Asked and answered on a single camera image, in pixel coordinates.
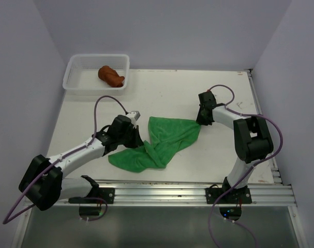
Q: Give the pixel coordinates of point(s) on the white plastic basket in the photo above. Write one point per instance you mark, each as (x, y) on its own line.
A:
(81, 75)

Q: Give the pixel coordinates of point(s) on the brown towel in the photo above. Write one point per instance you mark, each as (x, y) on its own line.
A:
(111, 77)

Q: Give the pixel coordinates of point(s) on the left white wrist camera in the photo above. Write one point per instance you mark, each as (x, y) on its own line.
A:
(133, 115)

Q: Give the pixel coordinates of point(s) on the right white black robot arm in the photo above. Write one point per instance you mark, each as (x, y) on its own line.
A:
(252, 139)

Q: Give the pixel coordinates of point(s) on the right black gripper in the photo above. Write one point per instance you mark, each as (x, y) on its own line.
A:
(199, 121)

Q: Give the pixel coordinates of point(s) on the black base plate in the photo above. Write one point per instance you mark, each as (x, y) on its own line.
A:
(107, 194)
(236, 196)

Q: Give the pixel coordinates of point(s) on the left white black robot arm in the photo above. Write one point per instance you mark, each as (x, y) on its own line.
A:
(46, 179)

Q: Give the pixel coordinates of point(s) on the green towel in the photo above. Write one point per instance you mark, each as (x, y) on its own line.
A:
(167, 137)

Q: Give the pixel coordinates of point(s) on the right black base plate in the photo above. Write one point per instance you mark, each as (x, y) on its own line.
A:
(236, 196)

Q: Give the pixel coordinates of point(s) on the right side aluminium rail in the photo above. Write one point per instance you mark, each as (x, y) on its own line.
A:
(264, 133)

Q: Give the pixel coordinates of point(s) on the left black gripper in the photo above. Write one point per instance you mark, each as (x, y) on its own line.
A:
(137, 141)

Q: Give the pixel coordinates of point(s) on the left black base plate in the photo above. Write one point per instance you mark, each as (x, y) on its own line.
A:
(107, 194)

